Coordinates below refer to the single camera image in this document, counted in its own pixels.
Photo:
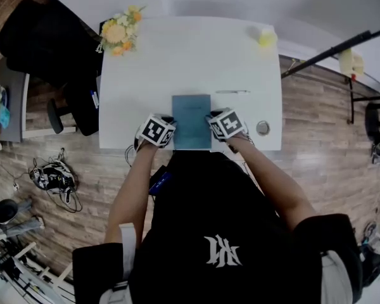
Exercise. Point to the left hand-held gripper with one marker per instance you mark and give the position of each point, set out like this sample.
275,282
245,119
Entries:
155,130

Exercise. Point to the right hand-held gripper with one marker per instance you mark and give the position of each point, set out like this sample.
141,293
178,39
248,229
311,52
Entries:
228,123

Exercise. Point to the silver pen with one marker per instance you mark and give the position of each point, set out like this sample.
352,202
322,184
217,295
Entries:
232,91

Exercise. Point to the blue notebook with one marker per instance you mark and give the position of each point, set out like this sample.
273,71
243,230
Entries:
191,122

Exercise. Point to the yellow pen holder cup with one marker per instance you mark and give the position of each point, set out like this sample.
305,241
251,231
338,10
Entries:
267,38

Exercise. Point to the person's right forearm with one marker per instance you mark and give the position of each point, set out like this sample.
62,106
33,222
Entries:
266,176

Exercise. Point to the person's left forearm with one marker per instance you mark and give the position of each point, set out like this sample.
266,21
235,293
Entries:
130,195

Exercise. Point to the white desk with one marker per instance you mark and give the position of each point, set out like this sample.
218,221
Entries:
193,62

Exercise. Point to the grey table top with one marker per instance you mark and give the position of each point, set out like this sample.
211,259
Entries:
16,112

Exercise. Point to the black office chair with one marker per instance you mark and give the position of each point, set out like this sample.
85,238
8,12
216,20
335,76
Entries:
44,43

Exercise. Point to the black device with blue screen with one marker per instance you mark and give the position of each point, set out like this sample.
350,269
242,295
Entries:
161,182

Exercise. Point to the blue capped pens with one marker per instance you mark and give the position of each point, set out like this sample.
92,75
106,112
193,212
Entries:
94,99

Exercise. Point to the person's black printed shirt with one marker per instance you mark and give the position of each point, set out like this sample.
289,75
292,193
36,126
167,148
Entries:
215,207

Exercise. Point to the yellow flowers in black pot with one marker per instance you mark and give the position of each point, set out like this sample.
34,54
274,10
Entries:
117,33

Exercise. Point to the black metal stand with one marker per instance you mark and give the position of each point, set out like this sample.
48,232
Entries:
332,52

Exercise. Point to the cream soft object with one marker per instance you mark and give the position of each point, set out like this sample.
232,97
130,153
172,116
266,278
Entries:
351,63

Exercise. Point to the small white floor plug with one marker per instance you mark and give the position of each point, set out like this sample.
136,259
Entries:
16,186

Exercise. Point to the black side chair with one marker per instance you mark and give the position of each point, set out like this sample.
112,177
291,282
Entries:
378,119

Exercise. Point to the light blue bag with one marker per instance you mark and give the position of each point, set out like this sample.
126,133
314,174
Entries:
3,117

